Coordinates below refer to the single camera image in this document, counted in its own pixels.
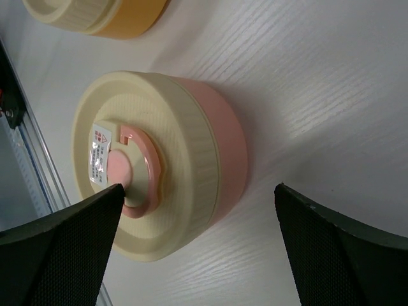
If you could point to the cream lunch box lid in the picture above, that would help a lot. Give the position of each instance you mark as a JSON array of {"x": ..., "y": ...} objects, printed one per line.
[{"x": 81, "y": 16}]

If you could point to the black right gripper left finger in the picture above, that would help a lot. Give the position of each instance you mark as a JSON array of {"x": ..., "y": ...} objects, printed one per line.
[{"x": 60, "y": 259}]

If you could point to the cream lid pink valve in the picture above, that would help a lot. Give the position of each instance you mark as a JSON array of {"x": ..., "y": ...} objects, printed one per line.
[{"x": 173, "y": 119}]

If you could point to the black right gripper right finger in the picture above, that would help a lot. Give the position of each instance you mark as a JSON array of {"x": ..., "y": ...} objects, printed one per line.
[{"x": 337, "y": 260}]

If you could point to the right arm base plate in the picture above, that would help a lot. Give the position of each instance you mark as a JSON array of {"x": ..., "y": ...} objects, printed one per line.
[{"x": 13, "y": 105}]

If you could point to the orange lunch box bowl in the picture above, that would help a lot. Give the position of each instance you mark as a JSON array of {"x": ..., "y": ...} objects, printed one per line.
[{"x": 131, "y": 19}]

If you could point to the pink lunch box bowl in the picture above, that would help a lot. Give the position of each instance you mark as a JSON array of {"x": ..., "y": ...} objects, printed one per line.
[{"x": 230, "y": 141}]

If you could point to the aluminium mounting rail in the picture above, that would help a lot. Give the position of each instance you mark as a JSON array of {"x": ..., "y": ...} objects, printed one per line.
[{"x": 30, "y": 185}]

